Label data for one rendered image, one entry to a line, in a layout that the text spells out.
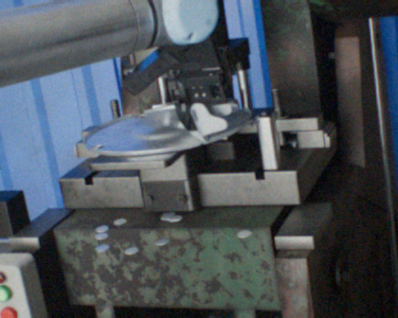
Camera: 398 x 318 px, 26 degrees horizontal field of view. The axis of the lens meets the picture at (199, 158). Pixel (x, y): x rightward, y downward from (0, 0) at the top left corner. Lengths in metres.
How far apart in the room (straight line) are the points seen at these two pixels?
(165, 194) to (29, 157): 1.76
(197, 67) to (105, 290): 0.47
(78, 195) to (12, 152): 1.66
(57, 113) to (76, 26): 2.16
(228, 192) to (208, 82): 0.28
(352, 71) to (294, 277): 0.57
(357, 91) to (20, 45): 0.99
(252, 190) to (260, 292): 0.17
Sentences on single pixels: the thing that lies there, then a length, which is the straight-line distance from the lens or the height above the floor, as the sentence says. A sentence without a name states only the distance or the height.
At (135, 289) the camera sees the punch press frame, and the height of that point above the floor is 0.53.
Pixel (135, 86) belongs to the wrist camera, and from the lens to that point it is 1.28.
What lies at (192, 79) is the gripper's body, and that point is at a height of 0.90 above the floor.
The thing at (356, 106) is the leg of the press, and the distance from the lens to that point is 1.72.
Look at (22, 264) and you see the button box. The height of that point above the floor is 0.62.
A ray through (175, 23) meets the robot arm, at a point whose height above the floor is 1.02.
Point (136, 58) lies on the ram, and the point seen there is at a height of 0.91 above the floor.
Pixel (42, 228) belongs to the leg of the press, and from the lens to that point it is 1.52.
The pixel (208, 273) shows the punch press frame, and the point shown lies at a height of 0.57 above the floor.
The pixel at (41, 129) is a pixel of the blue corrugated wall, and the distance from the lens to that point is 3.07.
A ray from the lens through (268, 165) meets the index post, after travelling 1.41.
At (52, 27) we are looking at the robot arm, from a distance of 0.88.
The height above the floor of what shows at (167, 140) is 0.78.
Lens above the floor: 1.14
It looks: 17 degrees down
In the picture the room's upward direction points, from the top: 9 degrees counter-clockwise
